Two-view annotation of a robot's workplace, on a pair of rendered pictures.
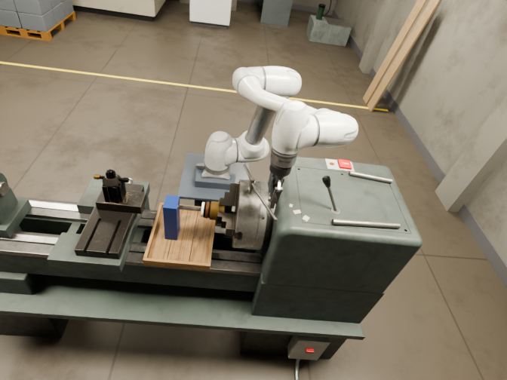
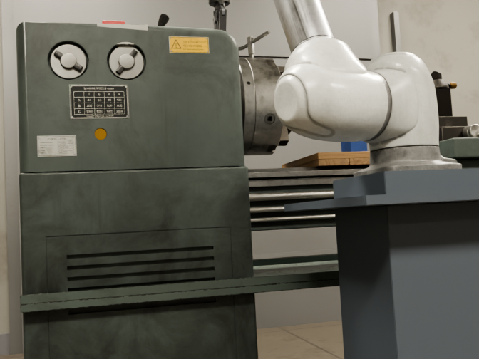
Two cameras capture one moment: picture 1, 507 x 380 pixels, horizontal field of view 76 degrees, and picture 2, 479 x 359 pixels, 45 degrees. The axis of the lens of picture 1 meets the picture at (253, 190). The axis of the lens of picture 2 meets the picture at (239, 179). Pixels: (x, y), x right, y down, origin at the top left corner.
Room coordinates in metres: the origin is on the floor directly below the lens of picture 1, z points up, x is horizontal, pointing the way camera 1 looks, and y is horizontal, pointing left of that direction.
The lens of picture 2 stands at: (2.88, -0.27, 0.72)
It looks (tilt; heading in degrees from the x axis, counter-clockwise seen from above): 4 degrees up; 173
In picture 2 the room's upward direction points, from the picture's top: 3 degrees counter-clockwise
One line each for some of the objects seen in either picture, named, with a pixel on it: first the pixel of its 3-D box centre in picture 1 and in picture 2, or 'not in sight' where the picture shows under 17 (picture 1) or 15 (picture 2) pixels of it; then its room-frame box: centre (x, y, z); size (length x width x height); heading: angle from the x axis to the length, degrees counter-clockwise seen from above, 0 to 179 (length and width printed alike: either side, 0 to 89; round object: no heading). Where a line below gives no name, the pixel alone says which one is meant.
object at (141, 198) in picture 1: (121, 200); (431, 126); (1.02, 0.61, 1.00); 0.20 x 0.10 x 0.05; 97
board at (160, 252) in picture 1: (182, 234); (341, 164); (0.98, 0.30, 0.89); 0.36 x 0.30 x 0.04; 7
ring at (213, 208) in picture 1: (214, 210); not in sight; (1.00, 0.16, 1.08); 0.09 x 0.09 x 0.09; 7
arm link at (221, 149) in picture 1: (219, 149); (396, 102); (1.61, 0.25, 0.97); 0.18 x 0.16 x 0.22; 113
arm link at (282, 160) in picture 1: (283, 154); not in sight; (0.89, -0.08, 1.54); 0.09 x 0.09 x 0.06
